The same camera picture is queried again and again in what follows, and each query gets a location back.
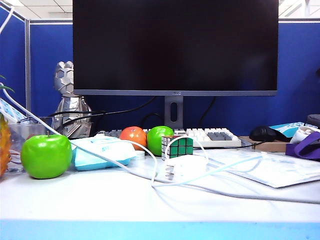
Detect thin white Type-C cable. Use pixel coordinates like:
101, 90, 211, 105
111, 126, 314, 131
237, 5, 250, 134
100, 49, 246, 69
48, 124, 270, 218

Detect white charging base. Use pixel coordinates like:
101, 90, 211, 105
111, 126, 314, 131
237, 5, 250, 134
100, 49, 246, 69
163, 154, 207, 182

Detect grey monitor stand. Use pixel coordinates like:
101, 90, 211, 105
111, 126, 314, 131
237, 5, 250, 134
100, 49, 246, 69
164, 95, 185, 128

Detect small green stickered fruit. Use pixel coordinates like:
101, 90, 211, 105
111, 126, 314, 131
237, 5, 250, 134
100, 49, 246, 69
146, 125, 175, 157

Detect orange fruit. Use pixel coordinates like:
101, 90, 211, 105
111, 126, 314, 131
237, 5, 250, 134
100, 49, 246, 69
119, 126, 148, 151

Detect Rubik's cube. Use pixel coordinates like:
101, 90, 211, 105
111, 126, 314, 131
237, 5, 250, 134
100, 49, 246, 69
161, 134, 195, 162

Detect white and grey keyboard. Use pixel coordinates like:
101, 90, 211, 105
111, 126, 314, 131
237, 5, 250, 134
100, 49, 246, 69
96, 127, 243, 148

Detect black computer monitor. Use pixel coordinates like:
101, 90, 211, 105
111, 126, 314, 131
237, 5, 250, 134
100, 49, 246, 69
72, 0, 280, 97

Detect blue wet wipes pack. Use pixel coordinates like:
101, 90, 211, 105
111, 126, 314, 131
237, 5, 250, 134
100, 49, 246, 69
70, 134, 138, 172

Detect black computer mouse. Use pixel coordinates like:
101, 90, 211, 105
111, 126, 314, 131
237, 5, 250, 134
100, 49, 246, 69
249, 125, 278, 143

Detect silver figurine statue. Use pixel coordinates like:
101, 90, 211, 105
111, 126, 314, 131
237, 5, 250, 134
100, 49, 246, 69
51, 60, 93, 140

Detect brown cardboard board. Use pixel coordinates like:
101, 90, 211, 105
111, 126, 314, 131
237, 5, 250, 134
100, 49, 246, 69
239, 136, 288, 153

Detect large green apple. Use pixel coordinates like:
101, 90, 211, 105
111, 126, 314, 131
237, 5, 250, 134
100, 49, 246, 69
20, 131, 73, 180

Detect blue office partition panel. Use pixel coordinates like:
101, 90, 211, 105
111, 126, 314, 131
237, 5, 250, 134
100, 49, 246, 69
29, 19, 320, 137
0, 6, 26, 111

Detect clear plastic document sleeve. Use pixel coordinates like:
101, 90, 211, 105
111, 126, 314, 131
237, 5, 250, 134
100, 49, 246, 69
193, 149, 320, 189

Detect blue and white pack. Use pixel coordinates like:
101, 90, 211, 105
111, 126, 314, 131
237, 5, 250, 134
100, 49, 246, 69
269, 121, 313, 141

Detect clear plastic container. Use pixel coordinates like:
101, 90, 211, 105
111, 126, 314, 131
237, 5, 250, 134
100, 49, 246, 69
4, 116, 55, 174

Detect white cup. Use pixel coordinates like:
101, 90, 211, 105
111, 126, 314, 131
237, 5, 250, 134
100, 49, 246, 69
290, 126, 320, 145

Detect purple cloth bag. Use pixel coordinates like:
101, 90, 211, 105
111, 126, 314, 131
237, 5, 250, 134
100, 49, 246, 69
285, 131, 320, 163

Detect white power strip blue sockets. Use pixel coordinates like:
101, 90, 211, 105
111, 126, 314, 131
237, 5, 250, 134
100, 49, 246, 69
0, 99, 26, 124

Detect dark grey round object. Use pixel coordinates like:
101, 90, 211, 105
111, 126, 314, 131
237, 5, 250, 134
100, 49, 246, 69
306, 113, 320, 130

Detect orange pineapple with leaves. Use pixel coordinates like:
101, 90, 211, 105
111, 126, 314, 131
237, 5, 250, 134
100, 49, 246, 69
0, 74, 13, 176

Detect black mouse cable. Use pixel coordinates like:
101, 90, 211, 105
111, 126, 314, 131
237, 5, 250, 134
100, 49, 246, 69
240, 141, 267, 149

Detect thick white power cable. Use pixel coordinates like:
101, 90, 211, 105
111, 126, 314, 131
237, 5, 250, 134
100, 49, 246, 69
0, 86, 320, 205

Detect grey partition post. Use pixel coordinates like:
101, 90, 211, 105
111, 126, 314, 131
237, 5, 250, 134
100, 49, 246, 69
24, 17, 32, 118

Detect white power strip cord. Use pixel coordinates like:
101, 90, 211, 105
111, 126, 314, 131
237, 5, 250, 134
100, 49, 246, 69
0, 4, 14, 33

